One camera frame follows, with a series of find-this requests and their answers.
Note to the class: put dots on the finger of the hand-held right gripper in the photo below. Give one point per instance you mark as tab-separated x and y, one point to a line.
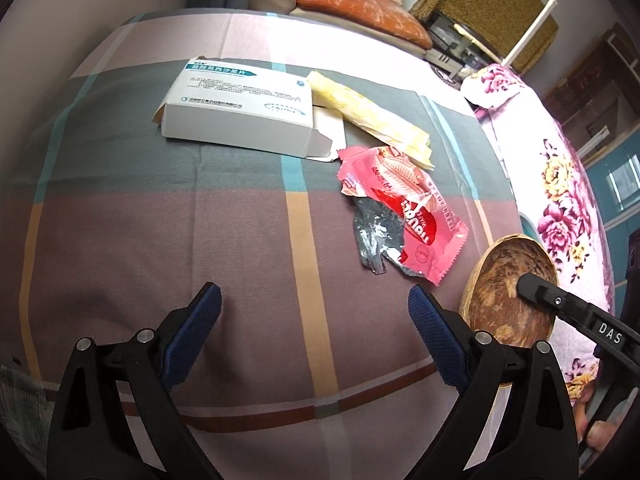
545	297

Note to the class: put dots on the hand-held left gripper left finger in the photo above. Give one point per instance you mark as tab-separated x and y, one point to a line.
195	320

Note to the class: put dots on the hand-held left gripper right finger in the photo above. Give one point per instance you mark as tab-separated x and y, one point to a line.
435	325

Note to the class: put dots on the brown coconut shell bowl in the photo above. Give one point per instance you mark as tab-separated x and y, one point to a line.
500	300

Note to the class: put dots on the red snack wrapper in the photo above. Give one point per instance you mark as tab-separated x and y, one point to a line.
425	220

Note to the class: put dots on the person's right hand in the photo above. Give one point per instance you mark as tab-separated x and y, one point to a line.
600	440

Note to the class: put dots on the pink and grey plaid bedsheet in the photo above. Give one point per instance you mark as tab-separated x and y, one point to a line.
150	220

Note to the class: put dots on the pink floral blanket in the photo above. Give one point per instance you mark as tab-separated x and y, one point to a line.
560	185

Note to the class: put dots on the teal cabinet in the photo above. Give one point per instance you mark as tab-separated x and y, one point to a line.
615	195

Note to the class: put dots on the white medicine box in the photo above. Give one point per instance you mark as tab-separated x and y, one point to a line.
235	110

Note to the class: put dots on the wooden shelf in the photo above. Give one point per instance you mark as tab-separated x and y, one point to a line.
600	85

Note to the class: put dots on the yellow plastic wrapper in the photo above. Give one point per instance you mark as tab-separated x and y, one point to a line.
360	107

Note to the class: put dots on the white pole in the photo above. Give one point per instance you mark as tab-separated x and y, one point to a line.
530	30

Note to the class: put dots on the glass cabinet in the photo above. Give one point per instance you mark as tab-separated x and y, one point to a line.
450	45

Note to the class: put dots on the orange cushion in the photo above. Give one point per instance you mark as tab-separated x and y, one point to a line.
360	10

